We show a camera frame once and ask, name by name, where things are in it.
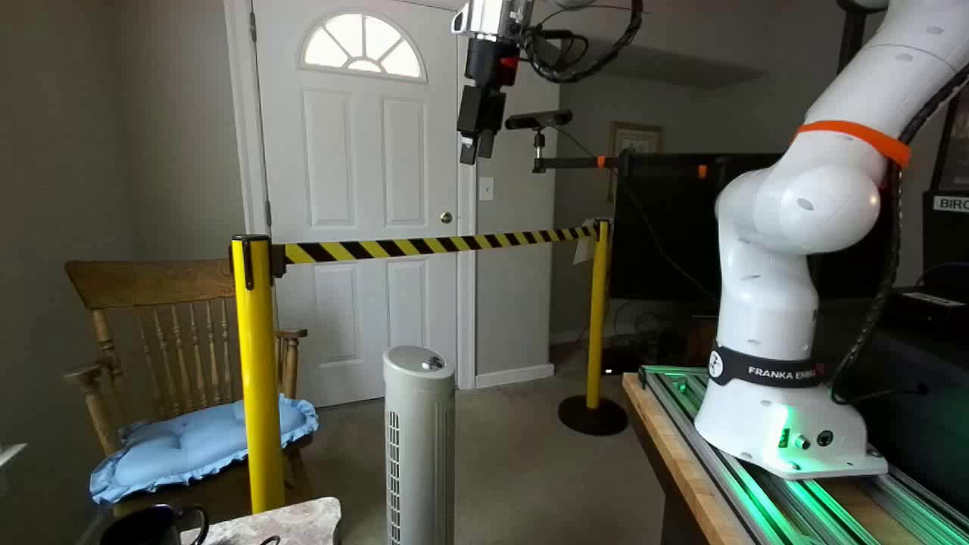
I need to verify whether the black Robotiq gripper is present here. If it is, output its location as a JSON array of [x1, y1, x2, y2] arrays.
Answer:
[[453, 38, 526, 166]]

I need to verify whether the yellow black striped belt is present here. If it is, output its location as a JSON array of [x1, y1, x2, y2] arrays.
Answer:
[[269, 220, 608, 269]]

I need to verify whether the white panelled door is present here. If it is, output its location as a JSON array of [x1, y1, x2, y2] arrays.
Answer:
[[222, 0, 479, 409]]

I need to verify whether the black monitor screen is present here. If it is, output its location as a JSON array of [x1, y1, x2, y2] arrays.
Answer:
[[608, 148, 799, 305]]

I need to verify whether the grey tower fan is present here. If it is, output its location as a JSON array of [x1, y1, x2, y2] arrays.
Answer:
[[380, 343, 456, 545]]

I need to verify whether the wooden armchair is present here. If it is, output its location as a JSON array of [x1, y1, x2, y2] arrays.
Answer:
[[61, 258, 312, 490]]

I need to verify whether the wooden workbench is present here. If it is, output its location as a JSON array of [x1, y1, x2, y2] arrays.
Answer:
[[618, 371, 969, 545]]

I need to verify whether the blue cloth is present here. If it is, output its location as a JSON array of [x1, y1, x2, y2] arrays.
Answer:
[[88, 391, 320, 508]]

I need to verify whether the marble top side table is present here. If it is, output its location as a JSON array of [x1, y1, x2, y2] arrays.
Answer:
[[178, 495, 345, 545]]

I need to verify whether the black control box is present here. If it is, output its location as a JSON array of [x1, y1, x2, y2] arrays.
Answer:
[[811, 284, 969, 512]]

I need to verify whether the black camera on stand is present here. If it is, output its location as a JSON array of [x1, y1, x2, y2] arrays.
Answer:
[[501, 106, 624, 175]]

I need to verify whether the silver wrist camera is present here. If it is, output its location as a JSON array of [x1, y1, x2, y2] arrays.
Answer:
[[449, 0, 520, 43]]

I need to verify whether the framed wall picture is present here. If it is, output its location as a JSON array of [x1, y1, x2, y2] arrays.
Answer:
[[608, 120, 665, 161]]

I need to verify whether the yellow stanchion post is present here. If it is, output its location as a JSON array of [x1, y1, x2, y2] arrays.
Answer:
[[558, 219, 629, 440], [228, 233, 291, 516]]

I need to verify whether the orange strap on arm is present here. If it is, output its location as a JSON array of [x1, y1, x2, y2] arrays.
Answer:
[[796, 118, 914, 170]]

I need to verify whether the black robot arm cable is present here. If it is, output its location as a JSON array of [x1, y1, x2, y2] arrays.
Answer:
[[517, 0, 969, 409]]

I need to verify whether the aluminium mounting rail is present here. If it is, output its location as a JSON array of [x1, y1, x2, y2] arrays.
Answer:
[[639, 363, 969, 545]]

